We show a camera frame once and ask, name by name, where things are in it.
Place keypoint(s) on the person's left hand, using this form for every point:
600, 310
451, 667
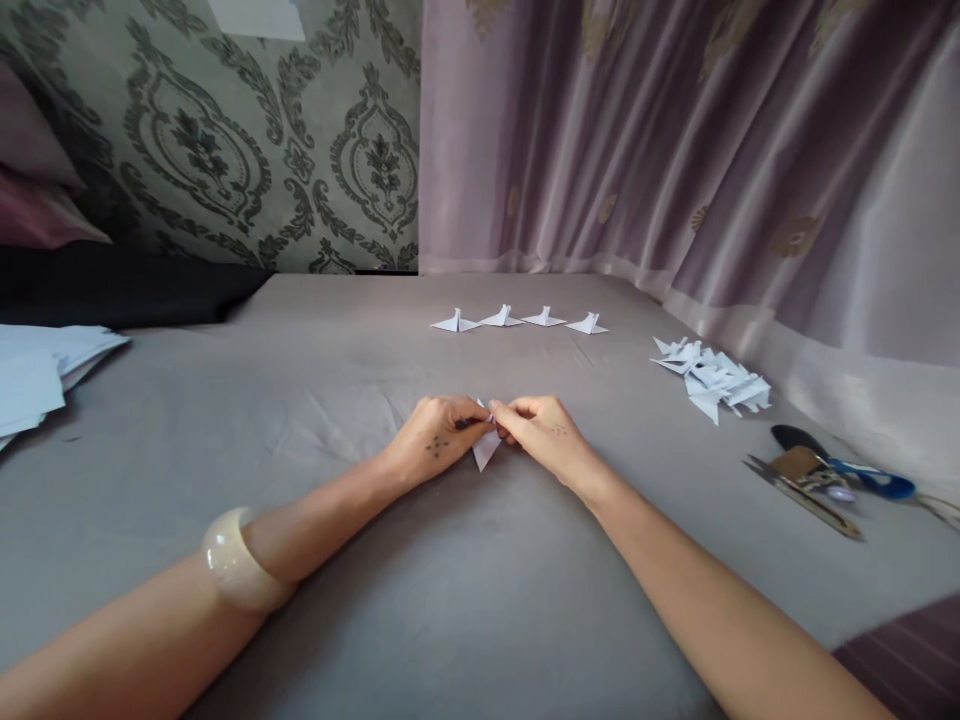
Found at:
435, 442

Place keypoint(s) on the person's right hand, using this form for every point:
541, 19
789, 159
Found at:
544, 435

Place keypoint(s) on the person's right fingers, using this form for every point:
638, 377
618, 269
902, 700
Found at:
510, 407

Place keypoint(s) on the person's left fingers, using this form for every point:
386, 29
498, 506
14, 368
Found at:
465, 407

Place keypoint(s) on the person's left thumb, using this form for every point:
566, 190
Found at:
471, 426

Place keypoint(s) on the person's right thumb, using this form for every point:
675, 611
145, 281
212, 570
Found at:
501, 427

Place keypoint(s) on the white paper piece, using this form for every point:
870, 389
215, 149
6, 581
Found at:
486, 450

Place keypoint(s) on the white origami bird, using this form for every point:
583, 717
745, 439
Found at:
501, 318
455, 322
589, 324
545, 317

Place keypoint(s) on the grey bed sheet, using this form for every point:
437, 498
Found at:
450, 540

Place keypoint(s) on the pile of white origami birds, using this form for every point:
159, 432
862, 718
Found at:
712, 375

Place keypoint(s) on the metal thread snips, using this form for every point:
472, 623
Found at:
806, 484

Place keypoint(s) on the purple curtain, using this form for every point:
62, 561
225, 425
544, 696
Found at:
690, 150

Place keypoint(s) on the black cloth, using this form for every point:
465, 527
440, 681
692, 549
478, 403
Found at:
127, 289

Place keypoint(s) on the stack of white paper sheets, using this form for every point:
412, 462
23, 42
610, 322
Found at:
45, 375

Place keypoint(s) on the person's legs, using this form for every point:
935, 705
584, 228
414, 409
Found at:
900, 660

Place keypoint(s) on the purple pillow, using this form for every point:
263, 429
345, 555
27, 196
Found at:
37, 180

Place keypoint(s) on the white paper on wall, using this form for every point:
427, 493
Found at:
259, 19

